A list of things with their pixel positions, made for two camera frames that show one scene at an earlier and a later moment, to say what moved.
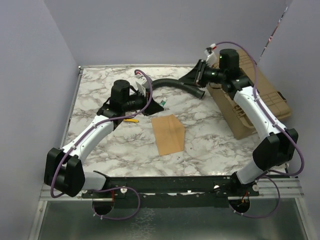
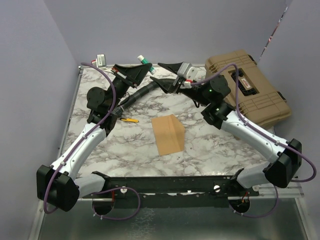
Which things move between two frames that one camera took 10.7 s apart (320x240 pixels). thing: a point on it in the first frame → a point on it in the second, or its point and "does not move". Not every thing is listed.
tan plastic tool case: x=223 y=98 does not move
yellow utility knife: x=131 y=120 does not move
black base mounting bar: x=172 y=192 does not move
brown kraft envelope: x=170 y=134 does not move
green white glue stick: x=163 y=102 → x=144 y=61
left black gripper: x=152 y=108 → x=134 y=75
